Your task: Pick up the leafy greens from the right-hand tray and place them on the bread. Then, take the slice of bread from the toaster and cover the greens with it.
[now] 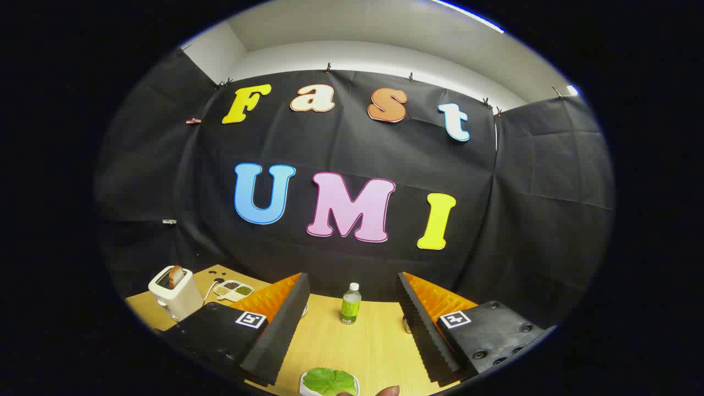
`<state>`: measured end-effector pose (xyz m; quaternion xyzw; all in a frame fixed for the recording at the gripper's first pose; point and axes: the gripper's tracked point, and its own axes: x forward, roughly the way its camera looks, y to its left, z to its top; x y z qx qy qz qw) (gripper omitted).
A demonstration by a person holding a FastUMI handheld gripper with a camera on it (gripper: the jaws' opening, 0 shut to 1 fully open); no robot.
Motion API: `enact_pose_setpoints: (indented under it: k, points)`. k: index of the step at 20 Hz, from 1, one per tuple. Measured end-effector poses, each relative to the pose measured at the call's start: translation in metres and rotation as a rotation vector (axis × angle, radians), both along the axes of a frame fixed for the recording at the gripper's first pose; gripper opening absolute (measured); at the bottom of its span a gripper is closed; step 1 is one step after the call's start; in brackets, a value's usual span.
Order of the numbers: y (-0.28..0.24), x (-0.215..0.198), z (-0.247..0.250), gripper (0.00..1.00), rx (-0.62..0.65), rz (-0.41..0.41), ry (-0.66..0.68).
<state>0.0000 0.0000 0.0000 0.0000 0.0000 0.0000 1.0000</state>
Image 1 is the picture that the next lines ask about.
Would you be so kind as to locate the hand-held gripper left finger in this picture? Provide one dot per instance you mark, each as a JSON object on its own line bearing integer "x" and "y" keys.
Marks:
{"x": 278, "y": 341}

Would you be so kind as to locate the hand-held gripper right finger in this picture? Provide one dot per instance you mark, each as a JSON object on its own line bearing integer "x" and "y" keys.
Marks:
{"x": 426, "y": 341}

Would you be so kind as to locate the green lettuce leaf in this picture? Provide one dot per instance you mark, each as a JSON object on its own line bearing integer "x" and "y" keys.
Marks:
{"x": 329, "y": 381}

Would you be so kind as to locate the bread slice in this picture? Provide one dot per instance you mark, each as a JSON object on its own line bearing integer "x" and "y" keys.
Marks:
{"x": 176, "y": 276}

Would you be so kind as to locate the white leaf-shaped plate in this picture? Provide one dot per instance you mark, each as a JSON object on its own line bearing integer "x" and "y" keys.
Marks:
{"x": 302, "y": 386}

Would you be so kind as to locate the green beans pile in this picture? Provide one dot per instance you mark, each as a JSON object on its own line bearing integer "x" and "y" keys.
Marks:
{"x": 243, "y": 290}

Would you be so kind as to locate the white divided dish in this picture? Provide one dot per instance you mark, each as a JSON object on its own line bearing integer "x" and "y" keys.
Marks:
{"x": 234, "y": 295}

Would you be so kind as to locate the green label plastic bottle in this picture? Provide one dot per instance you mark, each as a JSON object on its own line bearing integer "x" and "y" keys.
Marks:
{"x": 350, "y": 308}

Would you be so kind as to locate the white toaster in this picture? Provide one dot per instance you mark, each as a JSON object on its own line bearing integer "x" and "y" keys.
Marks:
{"x": 179, "y": 302}

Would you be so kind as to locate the black backdrop cloth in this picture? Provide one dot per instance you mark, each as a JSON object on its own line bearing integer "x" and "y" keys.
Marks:
{"x": 341, "y": 148}

